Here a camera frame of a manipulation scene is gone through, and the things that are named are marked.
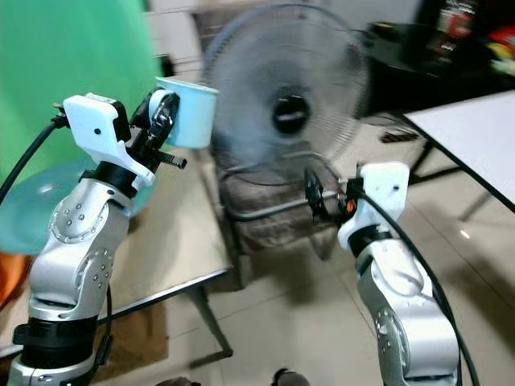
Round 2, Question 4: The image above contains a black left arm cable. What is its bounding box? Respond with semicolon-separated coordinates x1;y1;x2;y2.
0;113;68;203

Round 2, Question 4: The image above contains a black robot foot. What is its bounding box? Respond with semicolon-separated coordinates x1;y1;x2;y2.
273;368;311;386
156;376;203;386

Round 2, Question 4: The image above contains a beige table with metal legs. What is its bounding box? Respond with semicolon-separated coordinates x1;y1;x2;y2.
0;157;236;360

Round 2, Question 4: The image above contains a white table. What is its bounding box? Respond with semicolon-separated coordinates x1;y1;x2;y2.
402;88;515;224

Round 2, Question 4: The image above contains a light blue cup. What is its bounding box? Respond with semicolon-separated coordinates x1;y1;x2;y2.
155;76;220;150

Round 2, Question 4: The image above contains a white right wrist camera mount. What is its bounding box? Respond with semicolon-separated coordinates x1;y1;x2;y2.
338;162;412;251

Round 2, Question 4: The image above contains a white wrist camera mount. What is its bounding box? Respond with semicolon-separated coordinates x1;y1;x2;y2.
338;162;412;251
63;93;159;191

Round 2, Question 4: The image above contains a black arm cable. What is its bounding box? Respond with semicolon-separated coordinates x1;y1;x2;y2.
354;187;482;386
0;113;68;203

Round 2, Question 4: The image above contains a black right robot foot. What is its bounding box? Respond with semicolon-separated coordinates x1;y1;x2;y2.
273;368;311;386

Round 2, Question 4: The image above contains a black left robot foot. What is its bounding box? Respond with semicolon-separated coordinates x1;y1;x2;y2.
156;376;203;386

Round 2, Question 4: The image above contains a teal round plate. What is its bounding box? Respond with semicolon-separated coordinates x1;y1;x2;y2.
0;156;155;257

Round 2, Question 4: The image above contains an orange plate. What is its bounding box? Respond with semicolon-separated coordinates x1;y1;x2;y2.
0;253;34;311

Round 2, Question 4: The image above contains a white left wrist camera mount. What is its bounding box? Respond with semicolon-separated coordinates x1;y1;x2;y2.
63;93;159;191

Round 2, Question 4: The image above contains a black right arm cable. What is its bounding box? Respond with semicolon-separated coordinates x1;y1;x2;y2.
354;187;482;386

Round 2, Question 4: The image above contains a black glossy cabinet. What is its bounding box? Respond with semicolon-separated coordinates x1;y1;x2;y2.
365;0;515;114

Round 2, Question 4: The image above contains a grey standing fan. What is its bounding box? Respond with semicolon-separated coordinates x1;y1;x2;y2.
200;6;376;222

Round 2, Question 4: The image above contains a black power strip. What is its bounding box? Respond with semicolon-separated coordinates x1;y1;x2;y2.
381;128;420;145

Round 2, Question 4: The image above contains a red and white can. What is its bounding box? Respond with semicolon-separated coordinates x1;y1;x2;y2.
438;2;476;41

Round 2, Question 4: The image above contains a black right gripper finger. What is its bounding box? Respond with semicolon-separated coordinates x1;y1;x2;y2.
303;166;332;223

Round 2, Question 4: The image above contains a yellow and red packet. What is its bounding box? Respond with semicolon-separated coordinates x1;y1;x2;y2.
485;27;515;75

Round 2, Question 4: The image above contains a brown floor mat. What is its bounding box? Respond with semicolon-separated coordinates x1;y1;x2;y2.
103;301;171;380

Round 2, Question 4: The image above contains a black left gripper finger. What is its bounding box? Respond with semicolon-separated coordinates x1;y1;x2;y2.
146;89;182;150

